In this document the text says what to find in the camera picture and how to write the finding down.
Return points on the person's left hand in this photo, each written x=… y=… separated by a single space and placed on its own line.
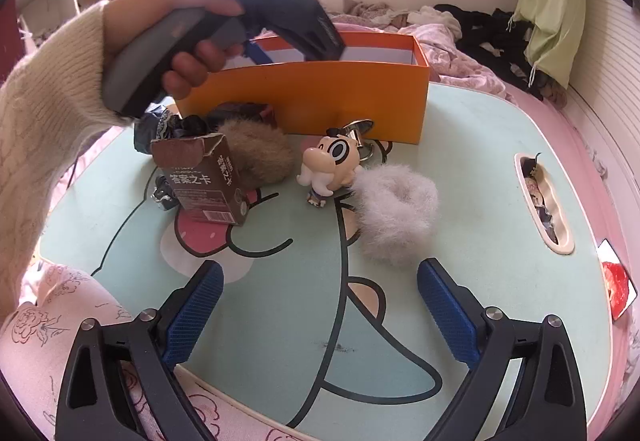
x=160 y=1

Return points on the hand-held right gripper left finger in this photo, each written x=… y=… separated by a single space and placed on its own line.
x=195 y=316

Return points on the brown fluffy scrunchie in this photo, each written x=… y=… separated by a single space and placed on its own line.
x=260 y=151

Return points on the orange cardboard box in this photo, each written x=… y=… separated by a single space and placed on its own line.
x=325 y=96

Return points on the black plastic bag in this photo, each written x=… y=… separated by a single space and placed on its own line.
x=170 y=126

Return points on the pile of black clothes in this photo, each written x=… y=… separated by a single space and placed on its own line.
x=490 y=36

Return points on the cartoon printed desktop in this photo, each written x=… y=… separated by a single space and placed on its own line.
x=475 y=146

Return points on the smartphone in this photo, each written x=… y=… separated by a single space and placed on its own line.
x=617 y=281

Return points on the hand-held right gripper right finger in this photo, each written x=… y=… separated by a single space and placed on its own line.
x=447 y=316

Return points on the white crumpled cloth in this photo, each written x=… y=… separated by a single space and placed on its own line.
x=435 y=18

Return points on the brown paper carton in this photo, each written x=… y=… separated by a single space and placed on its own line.
x=200 y=181

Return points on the pile of small trinkets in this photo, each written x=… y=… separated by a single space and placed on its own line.
x=537 y=191

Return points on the beige crumpled clothes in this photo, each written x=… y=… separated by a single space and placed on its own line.
x=375 y=11

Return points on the white fluffy scrunchie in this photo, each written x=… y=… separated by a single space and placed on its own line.
x=395 y=211

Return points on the pink floral blanket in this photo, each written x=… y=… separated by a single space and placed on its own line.
x=450 y=66

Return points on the black toy car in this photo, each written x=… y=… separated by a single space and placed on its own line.
x=165 y=196

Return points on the person's left forearm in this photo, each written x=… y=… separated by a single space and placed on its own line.
x=45 y=121

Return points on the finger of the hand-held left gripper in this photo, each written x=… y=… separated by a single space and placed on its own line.
x=258 y=53

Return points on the person's pajama-clad leg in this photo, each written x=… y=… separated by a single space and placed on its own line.
x=60 y=301

